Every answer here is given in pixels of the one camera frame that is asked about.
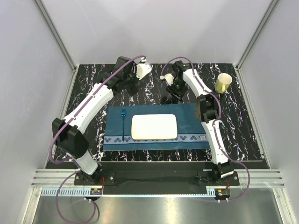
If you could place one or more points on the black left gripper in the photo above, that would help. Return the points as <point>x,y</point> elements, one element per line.
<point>133,89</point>

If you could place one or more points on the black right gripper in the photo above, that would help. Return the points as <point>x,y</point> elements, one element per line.
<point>170,89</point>

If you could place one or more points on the blue small fork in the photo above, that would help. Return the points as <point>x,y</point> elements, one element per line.
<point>123,114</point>

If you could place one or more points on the white rectangular plate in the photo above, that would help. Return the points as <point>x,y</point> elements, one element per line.
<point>154,127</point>

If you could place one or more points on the yellow mug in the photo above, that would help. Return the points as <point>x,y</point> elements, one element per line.
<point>222,83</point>

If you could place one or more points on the blue patterned cloth placemat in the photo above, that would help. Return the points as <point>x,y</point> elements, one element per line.
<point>191,134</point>

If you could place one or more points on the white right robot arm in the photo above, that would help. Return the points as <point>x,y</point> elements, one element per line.
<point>207,111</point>

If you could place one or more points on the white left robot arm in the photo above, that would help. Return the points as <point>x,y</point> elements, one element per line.
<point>68,142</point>

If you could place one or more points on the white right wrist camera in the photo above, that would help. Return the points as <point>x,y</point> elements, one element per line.
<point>168,78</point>

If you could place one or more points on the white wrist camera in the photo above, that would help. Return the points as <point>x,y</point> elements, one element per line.
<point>168,78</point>
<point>143,68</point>

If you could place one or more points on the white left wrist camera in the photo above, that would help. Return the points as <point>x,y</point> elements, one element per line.
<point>143,68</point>

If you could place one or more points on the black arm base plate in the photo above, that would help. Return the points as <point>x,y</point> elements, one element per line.
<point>202,173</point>

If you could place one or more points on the aluminium front rail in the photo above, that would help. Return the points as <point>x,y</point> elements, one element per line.
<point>259,178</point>

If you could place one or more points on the left aluminium frame post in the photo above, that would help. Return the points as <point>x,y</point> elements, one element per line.
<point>50,25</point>

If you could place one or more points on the aluminium frame post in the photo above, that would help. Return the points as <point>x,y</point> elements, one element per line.
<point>265,18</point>
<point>50,25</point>

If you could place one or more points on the right aluminium frame post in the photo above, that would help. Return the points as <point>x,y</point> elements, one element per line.
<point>265,18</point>

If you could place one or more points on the grey cable duct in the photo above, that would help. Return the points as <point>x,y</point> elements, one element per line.
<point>91,192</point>

